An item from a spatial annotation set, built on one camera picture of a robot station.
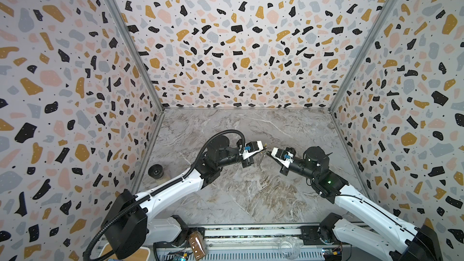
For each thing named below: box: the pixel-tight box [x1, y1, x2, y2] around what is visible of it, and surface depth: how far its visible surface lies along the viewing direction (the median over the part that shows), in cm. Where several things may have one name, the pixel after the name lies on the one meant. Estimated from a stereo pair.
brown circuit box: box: [189, 230, 207, 261], surface depth 69 cm
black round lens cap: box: [147, 164, 165, 180], surface depth 82 cm
